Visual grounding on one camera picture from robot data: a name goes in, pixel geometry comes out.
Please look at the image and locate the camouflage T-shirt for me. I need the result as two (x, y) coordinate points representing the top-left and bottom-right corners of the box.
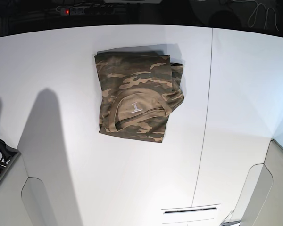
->
(94, 52), (184, 143)

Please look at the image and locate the black power strip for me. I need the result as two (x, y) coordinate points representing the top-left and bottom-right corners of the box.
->
(56, 5), (114, 16)

